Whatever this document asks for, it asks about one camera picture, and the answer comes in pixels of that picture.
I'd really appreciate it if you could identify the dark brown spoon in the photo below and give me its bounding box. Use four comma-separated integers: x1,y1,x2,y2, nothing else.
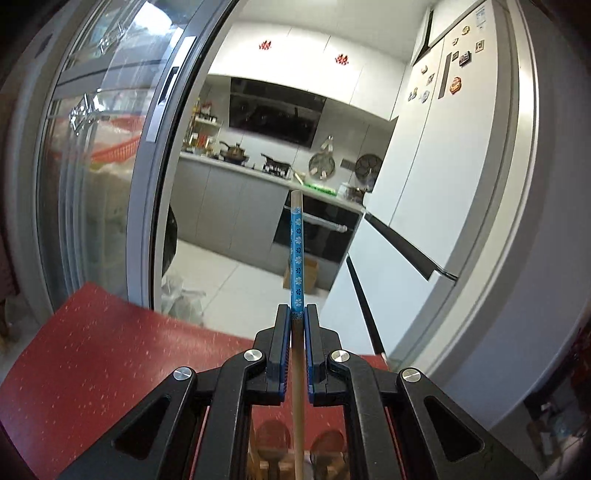
310,430,349,480
256,419,290,480

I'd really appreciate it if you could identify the blue patterned wooden chopstick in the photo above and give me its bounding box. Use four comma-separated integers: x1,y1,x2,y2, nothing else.
290,190,305,480

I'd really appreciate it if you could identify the white refrigerator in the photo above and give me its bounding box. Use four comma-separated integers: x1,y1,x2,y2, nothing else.
320,1,511,362

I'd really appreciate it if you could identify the black built-in oven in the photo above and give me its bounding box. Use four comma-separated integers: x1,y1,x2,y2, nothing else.
266,191,361,268

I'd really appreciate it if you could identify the green item on counter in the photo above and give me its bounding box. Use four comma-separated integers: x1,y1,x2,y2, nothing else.
304,183,337,196

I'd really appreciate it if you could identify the dark round hanging pan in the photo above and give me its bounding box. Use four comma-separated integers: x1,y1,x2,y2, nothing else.
355,153,383,192

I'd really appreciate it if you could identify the round metal steamer rack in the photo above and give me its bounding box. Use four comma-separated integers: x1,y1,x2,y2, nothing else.
308,135,335,181

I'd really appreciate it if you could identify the black wok on stove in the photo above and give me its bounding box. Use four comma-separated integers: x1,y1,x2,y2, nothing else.
219,141,249,165

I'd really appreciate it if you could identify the black range hood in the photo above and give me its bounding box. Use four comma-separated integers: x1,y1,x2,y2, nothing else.
228,77,327,148

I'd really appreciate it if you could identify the glass sliding door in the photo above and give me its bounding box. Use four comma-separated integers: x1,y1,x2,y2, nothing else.
6,1,235,320

